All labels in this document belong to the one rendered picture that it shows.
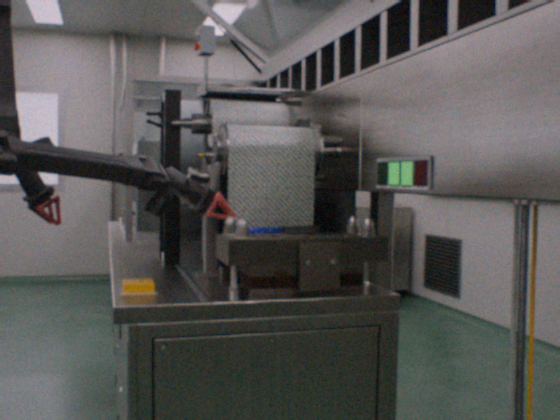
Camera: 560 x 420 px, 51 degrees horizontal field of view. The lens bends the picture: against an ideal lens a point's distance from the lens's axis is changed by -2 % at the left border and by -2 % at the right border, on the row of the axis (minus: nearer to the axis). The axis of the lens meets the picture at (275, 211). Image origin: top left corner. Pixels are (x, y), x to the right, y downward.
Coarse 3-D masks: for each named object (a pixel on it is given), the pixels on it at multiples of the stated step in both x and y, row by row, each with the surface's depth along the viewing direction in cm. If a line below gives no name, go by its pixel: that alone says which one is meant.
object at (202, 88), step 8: (200, 88) 182; (208, 88) 182; (216, 88) 183; (224, 88) 183; (232, 88) 184; (240, 88) 185; (248, 88) 186; (256, 88) 186; (264, 88) 187; (200, 96) 185; (240, 96) 193; (248, 96) 193; (256, 96) 193; (264, 96) 193; (272, 96) 192; (280, 96) 196; (288, 96) 197; (296, 96) 197
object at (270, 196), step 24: (240, 168) 156; (264, 168) 157; (288, 168) 159; (312, 168) 161; (240, 192) 156; (264, 192) 158; (288, 192) 159; (312, 192) 161; (240, 216) 156; (264, 216) 158; (288, 216) 160; (312, 216) 162
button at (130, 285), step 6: (126, 282) 138; (132, 282) 138; (138, 282) 139; (144, 282) 139; (150, 282) 139; (126, 288) 136; (132, 288) 137; (138, 288) 137; (144, 288) 137; (150, 288) 138
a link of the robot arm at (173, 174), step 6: (168, 168) 151; (174, 168) 150; (168, 174) 148; (174, 174) 149; (180, 174) 150; (174, 180) 148; (180, 180) 149; (168, 186) 149; (174, 186) 149; (180, 186) 149; (162, 192) 150; (168, 192) 153; (174, 192) 150
